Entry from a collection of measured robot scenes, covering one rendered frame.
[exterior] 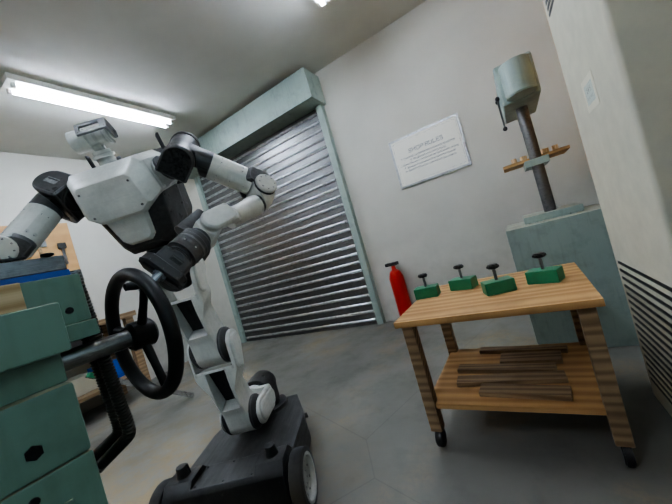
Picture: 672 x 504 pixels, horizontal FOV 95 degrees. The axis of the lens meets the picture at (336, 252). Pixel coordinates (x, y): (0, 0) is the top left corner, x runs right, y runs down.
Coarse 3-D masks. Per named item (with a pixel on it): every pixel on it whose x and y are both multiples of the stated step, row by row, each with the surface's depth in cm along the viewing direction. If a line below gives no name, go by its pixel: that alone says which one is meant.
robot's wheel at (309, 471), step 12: (300, 456) 110; (312, 456) 121; (288, 468) 107; (300, 468) 106; (312, 468) 119; (288, 480) 105; (300, 480) 104; (312, 480) 117; (300, 492) 103; (312, 492) 114
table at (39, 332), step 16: (48, 304) 36; (0, 320) 33; (16, 320) 34; (32, 320) 35; (48, 320) 36; (96, 320) 57; (0, 336) 33; (16, 336) 34; (32, 336) 35; (48, 336) 36; (64, 336) 37; (80, 336) 54; (0, 352) 33; (16, 352) 33; (32, 352) 34; (48, 352) 35; (0, 368) 32
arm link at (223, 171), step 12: (216, 156) 102; (216, 168) 101; (228, 168) 103; (240, 168) 106; (252, 168) 107; (216, 180) 104; (228, 180) 104; (240, 180) 105; (252, 180) 106; (264, 180) 106; (240, 192) 111; (264, 192) 105
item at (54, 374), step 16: (16, 368) 37; (32, 368) 38; (48, 368) 39; (64, 368) 40; (0, 384) 36; (16, 384) 37; (32, 384) 38; (48, 384) 39; (0, 400) 35; (16, 400) 36
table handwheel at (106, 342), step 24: (120, 288) 69; (144, 288) 59; (144, 312) 63; (168, 312) 58; (120, 336) 62; (144, 336) 64; (168, 336) 57; (72, 360) 55; (120, 360) 71; (168, 360) 58; (144, 384) 68; (168, 384) 60
